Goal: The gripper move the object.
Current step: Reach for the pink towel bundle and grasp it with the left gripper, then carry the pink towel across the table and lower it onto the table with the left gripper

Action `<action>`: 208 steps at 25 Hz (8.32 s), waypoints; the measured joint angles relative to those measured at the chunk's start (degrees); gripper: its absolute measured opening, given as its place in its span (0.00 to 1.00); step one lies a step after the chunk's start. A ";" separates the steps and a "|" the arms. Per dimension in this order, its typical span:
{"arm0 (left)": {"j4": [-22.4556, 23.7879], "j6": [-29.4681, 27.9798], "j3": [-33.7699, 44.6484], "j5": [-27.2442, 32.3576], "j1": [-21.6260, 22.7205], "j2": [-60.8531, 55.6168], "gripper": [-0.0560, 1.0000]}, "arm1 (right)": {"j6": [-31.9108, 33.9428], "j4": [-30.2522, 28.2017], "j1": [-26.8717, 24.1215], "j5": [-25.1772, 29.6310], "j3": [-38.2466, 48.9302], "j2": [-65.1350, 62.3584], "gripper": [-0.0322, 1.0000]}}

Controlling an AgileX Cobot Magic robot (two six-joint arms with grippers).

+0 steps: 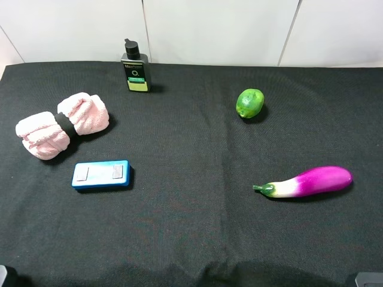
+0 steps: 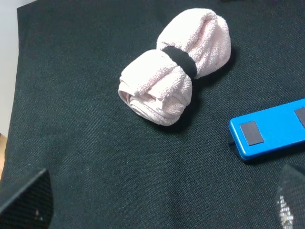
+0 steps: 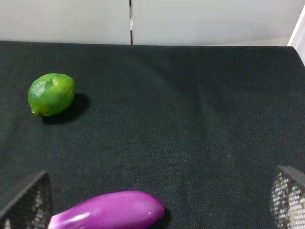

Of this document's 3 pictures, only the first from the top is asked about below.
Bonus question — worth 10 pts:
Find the grey base corner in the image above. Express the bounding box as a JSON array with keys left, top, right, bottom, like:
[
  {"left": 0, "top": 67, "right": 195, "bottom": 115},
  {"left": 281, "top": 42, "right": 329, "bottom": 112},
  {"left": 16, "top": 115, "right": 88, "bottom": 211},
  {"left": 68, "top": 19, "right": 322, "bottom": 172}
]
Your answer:
[
  {"left": 355, "top": 272, "right": 383, "bottom": 287},
  {"left": 0, "top": 265, "right": 8, "bottom": 287}
]

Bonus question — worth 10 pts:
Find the blue whiteboard eraser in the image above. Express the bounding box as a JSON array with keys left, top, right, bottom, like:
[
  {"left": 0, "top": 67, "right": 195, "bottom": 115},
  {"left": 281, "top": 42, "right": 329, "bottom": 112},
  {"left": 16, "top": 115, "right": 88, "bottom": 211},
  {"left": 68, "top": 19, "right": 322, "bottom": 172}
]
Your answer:
[{"left": 71, "top": 160, "right": 130, "bottom": 190}]

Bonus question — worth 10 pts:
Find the grey base corner left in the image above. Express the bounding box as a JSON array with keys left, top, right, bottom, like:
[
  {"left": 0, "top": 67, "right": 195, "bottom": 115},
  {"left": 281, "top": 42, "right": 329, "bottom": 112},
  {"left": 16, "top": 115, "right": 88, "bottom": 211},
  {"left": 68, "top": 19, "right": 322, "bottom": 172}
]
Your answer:
[{"left": 0, "top": 265, "right": 8, "bottom": 287}]

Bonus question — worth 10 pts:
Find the grey base corner right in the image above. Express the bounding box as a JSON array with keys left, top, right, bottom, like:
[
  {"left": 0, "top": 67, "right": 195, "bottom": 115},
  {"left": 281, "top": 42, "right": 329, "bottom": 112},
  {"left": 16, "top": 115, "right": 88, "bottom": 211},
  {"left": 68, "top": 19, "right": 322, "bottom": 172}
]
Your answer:
[{"left": 355, "top": 272, "right": 383, "bottom": 287}]

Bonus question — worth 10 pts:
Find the purple toy eggplant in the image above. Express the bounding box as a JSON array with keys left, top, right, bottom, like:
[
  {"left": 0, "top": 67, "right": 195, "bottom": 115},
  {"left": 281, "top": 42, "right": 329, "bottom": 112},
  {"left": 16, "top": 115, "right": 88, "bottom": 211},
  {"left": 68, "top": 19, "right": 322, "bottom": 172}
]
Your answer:
[{"left": 253, "top": 166, "right": 353, "bottom": 199}]

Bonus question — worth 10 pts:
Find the black pump bottle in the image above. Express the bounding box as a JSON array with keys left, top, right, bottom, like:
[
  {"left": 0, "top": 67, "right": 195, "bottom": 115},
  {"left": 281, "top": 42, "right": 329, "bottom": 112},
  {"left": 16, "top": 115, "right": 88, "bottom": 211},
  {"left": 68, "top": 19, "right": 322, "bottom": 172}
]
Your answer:
[{"left": 120, "top": 38, "right": 151, "bottom": 92}]

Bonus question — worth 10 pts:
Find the black tablecloth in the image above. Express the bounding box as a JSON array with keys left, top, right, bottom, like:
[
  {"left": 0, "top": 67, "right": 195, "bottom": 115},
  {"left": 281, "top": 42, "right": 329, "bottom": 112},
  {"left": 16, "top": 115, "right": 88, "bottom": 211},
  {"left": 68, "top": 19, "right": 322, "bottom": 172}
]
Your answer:
[{"left": 1, "top": 62, "right": 382, "bottom": 286}]

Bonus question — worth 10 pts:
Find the pink towel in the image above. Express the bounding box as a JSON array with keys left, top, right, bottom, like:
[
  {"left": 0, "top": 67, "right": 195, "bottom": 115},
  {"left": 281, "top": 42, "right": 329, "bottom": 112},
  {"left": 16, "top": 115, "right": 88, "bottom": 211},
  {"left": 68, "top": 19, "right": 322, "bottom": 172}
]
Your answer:
[{"left": 15, "top": 92, "right": 110, "bottom": 160}]

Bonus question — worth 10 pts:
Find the green lime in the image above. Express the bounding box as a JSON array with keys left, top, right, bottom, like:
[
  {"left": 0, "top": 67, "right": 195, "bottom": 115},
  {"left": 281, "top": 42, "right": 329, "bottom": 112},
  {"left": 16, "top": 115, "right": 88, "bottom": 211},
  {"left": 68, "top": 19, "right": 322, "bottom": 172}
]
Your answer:
[{"left": 236, "top": 88, "right": 265, "bottom": 118}]

